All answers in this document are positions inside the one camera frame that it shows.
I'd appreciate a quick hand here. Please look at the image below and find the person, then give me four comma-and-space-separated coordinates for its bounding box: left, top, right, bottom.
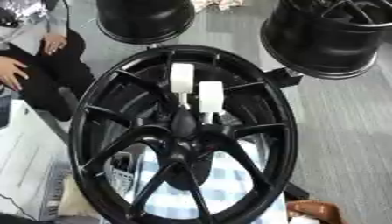
0, 0, 97, 122

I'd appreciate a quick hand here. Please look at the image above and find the brown bag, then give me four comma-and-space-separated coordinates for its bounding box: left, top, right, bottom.
284, 199, 349, 224

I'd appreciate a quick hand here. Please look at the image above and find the person's hand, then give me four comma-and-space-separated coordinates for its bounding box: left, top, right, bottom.
41, 33, 69, 56
0, 56, 31, 92

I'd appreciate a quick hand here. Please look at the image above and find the black wheel rim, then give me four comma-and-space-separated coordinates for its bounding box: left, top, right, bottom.
258, 0, 392, 81
94, 0, 198, 46

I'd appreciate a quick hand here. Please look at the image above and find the black spoked wheel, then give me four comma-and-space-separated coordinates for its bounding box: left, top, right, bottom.
67, 44, 300, 224

